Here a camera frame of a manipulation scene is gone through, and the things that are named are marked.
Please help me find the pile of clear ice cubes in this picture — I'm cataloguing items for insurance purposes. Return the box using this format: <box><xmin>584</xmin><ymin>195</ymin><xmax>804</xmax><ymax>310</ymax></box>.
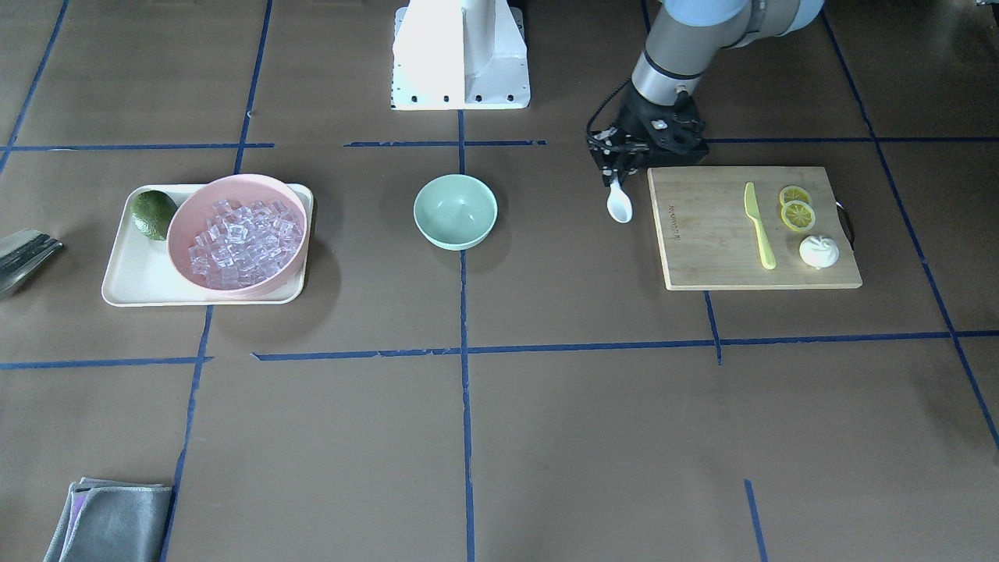
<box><xmin>187</xmin><ymin>199</ymin><xmax>304</xmax><ymax>290</ymax></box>

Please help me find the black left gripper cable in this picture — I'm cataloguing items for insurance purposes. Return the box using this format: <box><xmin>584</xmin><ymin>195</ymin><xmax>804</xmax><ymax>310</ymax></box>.
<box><xmin>585</xmin><ymin>78</ymin><xmax>633</xmax><ymax>137</ymax></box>

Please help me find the mint green bowl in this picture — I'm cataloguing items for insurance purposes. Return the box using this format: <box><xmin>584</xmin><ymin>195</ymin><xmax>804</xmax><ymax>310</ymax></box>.
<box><xmin>413</xmin><ymin>174</ymin><xmax>499</xmax><ymax>251</ymax></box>

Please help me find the yellow plastic knife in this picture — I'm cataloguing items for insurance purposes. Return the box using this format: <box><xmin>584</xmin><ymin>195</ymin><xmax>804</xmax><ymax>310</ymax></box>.
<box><xmin>743</xmin><ymin>181</ymin><xmax>777</xmax><ymax>271</ymax></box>

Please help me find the pink bowl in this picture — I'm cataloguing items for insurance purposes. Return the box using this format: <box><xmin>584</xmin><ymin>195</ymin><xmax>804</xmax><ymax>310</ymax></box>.
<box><xmin>165</xmin><ymin>174</ymin><xmax>315</xmax><ymax>302</ymax></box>

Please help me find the white plastic spoon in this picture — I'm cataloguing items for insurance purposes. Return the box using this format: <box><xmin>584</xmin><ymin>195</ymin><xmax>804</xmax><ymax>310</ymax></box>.
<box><xmin>606</xmin><ymin>175</ymin><xmax>634</xmax><ymax>224</ymax></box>

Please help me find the folded grey cloth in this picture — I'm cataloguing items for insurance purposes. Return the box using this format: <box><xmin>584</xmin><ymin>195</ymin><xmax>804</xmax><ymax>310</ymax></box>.
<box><xmin>43</xmin><ymin>477</ymin><xmax>172</xmax><ymax>561</ymax></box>

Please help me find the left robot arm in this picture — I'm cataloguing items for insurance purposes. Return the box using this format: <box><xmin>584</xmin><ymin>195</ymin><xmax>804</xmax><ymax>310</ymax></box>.
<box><xmin>585</xmin><ymin>1</ymin><xmax>824</xmax><ymax>187</ymax></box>

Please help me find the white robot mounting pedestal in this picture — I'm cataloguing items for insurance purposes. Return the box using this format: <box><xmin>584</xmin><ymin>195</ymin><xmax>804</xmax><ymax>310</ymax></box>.
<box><xmin>390</xmin><ymin>1</ymin><xmax>531</xmax><ymax>111</ymax></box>

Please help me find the metal ice scoop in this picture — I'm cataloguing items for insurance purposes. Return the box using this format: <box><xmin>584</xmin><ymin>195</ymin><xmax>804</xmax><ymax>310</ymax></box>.
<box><xmin>1</xmin><ymin>229</ymin><xmax>64</xmax><ymax>300</ymax></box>

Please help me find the cream plastic tray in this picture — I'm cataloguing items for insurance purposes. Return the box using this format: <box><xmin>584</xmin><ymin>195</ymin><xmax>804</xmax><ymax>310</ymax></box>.
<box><xmin>102</xmin><ymin>184</ymin><xmax>306</xmax><ymax>307</ymax></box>

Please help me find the green avocado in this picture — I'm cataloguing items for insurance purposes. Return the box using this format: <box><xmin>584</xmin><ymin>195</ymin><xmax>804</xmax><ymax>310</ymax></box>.
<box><xmin>129</xmin><ymin>190</ymin><xmax>178</xmax><ymax>241</ymax></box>

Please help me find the bamboo cutting board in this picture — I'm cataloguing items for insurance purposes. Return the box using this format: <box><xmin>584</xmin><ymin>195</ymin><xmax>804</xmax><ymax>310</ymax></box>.
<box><xmin>647</xmin><ymin>166</ymin><xmax>862</xmax><ymax>290</ymax></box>

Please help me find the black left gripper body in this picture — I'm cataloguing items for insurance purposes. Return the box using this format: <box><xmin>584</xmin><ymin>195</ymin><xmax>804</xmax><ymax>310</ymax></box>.
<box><xmin>586</xmin><ymin>82</ymin><xmax>709</xmax><ymax>169</ymax></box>

